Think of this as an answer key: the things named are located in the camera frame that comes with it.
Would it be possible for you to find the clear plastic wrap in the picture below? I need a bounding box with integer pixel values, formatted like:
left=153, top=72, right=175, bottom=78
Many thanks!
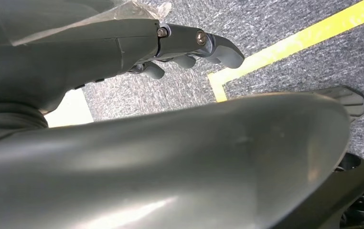
left=0, top=0, right=173, bottom=56

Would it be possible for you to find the white desk support panel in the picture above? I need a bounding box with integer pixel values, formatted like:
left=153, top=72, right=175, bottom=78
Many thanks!
left=43, top=88, right=95, bottom=129

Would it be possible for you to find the yellow floor tape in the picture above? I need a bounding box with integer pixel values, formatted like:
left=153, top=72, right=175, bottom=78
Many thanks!
left=207, top=0, right=364, bottom=104

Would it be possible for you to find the grey ribbed robot foot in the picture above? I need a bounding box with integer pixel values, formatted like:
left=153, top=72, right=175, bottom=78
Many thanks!
left=311, top=85, right=364, bottom=123

